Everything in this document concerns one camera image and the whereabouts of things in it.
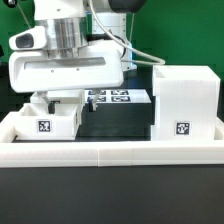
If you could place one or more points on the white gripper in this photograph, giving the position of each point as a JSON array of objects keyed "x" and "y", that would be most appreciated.
[{"x": 97, "y": 65}]

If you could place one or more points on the white front drawer with tag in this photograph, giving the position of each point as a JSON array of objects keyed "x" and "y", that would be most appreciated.
[{"x": 35, "y": 123}]

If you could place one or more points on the white drawer with tag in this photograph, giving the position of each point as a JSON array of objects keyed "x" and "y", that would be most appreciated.
[
  {"x": 62, "y": 96},
  {"x": 35, "y": 123}
]

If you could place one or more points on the white drawer cabinet box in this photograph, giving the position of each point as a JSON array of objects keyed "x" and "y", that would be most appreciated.
[{"x": 186, "y": 102}]

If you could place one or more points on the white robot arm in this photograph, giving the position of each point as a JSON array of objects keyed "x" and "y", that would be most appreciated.
[{"x": 59, "y": 54}]

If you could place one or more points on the white rear drawer with tag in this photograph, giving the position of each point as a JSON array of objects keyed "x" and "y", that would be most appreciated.
[{"x": 62, "y": 96}]

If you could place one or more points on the white sheet of tags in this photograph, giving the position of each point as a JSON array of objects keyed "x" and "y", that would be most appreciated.
[{"x": 124, "y": 96}]

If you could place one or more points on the black device at left edge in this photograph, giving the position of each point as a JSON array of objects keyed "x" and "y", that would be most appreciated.
[{"x": 1, "y": 54}]

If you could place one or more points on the white U-shaped frame barrier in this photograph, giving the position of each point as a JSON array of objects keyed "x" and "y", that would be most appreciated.
[{"x": 101, "y": 154}]

